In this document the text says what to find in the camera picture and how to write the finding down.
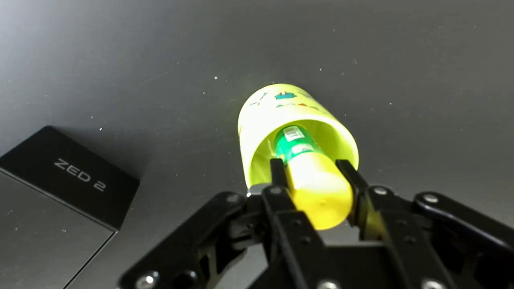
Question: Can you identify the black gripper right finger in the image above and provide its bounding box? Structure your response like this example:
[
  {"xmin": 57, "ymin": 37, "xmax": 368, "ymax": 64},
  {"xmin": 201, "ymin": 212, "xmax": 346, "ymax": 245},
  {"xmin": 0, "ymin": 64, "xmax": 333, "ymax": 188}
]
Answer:
[{"xmin": 335, "ymin": 159, "xmax": 514, "ymax": 289}]

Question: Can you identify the black ZED 2 box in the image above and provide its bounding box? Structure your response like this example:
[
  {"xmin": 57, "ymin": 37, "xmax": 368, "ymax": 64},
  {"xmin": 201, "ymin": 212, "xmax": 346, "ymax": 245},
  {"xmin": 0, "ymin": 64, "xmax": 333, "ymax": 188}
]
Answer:
[{"xmin": 0, "ymin": 125, "xmax": 142, "ymax": 289}]

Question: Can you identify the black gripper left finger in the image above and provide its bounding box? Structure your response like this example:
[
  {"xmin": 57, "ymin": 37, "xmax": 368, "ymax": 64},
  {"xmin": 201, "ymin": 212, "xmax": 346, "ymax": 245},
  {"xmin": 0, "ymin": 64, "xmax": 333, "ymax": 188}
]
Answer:
[{"xmin": 118, "ymin": 157, "xmax": 328, "ymax": 289}]

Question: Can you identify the yellow-green mug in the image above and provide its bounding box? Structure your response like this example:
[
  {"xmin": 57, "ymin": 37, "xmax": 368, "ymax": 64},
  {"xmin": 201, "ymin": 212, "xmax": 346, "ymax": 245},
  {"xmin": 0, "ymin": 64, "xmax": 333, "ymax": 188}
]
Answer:
[{"xmin": 237, "ymin": 82, "xmax": 362, "ymax": 196}]

